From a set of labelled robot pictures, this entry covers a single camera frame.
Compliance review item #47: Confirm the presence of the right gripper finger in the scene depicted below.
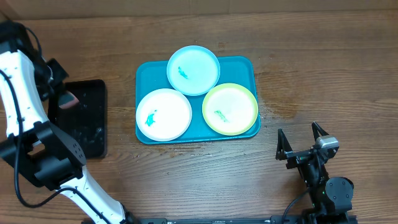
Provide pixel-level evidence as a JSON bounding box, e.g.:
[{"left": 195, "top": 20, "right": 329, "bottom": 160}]
[
  {"left": 275, "top": 128, "right": 293, "bottom": 160},
  {"left": 312, "top": 121, "right": 328, "bottom": 141}
]

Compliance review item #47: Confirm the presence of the white plate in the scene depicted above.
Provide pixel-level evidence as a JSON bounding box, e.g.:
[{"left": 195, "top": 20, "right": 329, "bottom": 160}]
[{"left": 136, "top": 88, "right": 192, "bottom": 142}]

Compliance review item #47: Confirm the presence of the light blue plate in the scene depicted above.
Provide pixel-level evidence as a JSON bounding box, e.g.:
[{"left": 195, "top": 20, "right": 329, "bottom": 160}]
[{"left": 166, "top": 45, "right": 221, "bottom": 96}]

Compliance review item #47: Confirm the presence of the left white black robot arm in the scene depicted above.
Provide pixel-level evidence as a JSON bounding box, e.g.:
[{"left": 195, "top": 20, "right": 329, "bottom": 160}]
[{"left": 1, "top": 21, "right": 137, "bottom": 223}]

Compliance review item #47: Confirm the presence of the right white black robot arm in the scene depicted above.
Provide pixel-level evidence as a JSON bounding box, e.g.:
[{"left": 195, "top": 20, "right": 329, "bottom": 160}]
[{"left": 271, "top": 122, "right": 358, "bottom": 223}]

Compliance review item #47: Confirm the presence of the black tray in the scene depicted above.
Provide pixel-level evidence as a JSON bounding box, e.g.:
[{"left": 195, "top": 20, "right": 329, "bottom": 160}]
[{"left": 48, "top": 80, "right": 108, "bottom": 159}]

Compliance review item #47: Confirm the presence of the yellow-green plate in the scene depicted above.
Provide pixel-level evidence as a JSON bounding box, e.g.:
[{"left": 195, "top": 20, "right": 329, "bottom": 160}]
[{"left": 201, "top": 83, "right": 259, "bottom": 136}]

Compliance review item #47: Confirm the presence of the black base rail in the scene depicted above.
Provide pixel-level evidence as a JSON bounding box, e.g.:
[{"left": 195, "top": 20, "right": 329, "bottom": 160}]
[{"left": 81, "top": 214, "right": 358, "bottom": 224}]

